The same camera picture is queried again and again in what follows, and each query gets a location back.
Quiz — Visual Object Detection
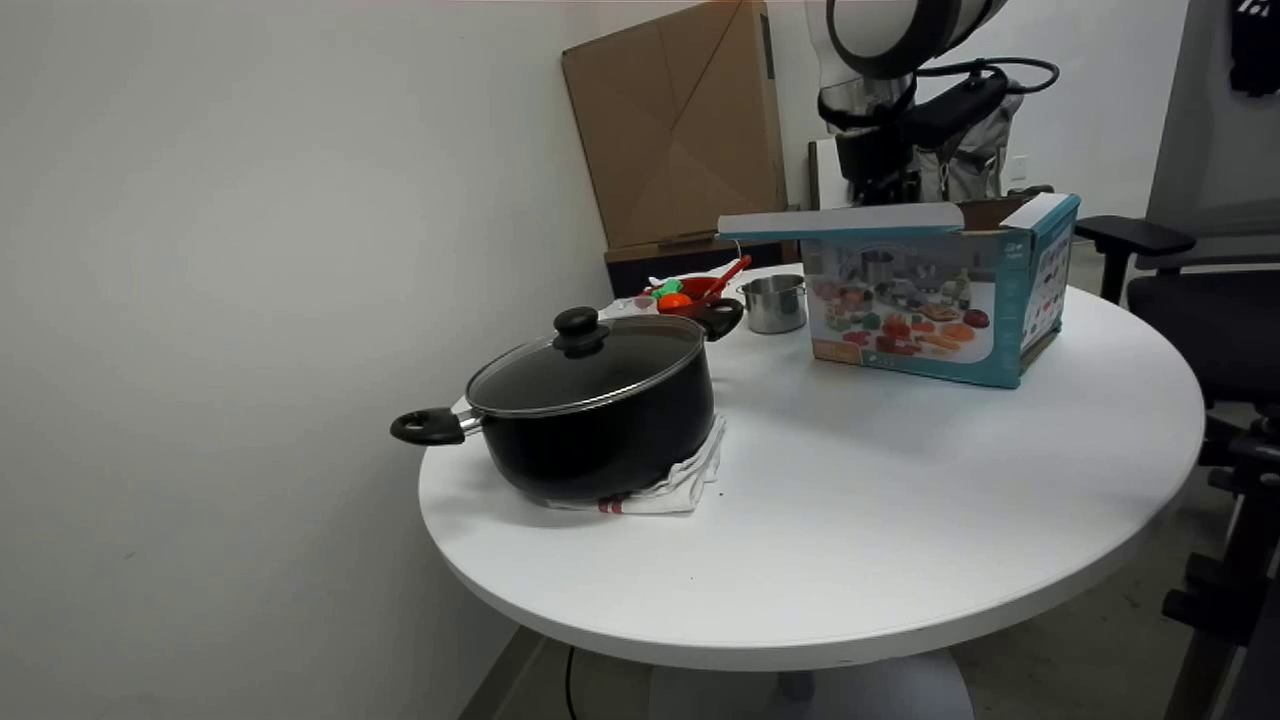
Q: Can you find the black office chair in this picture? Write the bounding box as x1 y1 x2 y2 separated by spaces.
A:
1074 196 1280 413

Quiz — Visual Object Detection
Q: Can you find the small silver pot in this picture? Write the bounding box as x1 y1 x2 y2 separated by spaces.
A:
738 273 809 336

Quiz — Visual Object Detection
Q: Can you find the glass pot lid black knob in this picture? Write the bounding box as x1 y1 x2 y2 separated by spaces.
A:
465 306 708 418

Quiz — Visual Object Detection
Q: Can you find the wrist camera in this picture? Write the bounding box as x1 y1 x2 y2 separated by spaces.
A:
898 68 1011 153

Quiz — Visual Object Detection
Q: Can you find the grey bag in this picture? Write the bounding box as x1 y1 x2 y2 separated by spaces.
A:
918 92 1025 204

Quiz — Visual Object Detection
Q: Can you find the large black cooking pot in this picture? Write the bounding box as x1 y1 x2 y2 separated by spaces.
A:
389 297 747 502

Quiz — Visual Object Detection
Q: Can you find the red toy spoon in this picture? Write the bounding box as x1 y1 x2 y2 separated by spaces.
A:
703 254 754 302

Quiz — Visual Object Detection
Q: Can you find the flat cardboard sheet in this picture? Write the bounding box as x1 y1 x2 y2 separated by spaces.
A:
560 0 791 251

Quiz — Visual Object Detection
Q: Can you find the white cloth red stripe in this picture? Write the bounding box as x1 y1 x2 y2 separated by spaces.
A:
546 413 728 517

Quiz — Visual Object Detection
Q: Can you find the teal toy kitchen box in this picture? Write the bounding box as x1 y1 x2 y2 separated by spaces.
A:
717 192 1082 390

